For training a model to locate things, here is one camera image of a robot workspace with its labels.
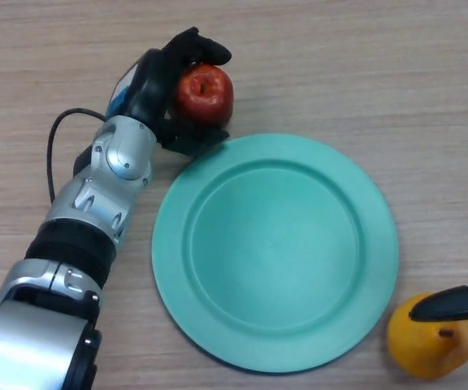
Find red apple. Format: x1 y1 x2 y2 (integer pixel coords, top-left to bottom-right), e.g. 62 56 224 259
175 63 234 126

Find yellow pear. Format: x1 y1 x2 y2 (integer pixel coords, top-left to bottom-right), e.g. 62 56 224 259
387 292 468 381

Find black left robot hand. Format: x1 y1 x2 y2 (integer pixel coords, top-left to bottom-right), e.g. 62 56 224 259
106 26 234 158

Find green round plate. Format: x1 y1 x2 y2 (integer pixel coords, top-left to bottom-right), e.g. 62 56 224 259
150 133 400 374

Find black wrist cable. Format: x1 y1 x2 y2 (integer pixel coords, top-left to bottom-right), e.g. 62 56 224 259
45 107 108 203

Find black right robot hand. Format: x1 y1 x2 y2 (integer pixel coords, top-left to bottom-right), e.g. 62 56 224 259
408 67 468 324

